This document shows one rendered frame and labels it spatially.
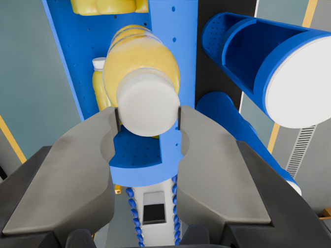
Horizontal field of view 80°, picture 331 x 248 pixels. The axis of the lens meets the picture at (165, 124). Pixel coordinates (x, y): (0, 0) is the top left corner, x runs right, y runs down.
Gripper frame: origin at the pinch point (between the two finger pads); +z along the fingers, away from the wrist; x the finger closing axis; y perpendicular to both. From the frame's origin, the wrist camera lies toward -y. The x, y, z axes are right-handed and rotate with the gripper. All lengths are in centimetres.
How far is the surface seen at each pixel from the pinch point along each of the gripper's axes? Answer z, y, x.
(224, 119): 90, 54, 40
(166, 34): 21.9, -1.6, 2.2
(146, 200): 48, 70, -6
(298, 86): 41, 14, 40
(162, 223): 37, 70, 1
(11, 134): 143, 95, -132
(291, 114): 41, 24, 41
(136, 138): 38.3, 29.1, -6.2
